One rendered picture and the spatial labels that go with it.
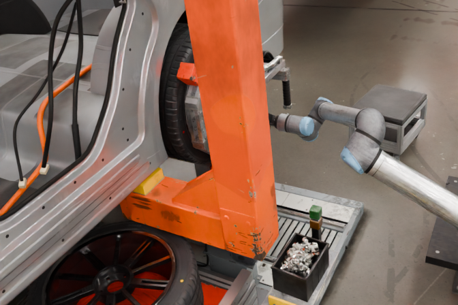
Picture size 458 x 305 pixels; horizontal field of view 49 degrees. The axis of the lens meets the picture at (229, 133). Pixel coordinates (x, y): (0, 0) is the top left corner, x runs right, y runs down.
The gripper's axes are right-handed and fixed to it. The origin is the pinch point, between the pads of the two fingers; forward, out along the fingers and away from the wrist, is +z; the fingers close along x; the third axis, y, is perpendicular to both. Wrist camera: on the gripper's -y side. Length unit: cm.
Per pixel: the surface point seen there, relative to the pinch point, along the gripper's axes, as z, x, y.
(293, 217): -27, -44, 37
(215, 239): -29, -62, -52
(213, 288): -24, -83, -31
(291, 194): -19, -31, 48
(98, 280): 9, -89, -65
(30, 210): 6, -66, -112
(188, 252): -19, -70, -51
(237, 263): -24, -72, -14
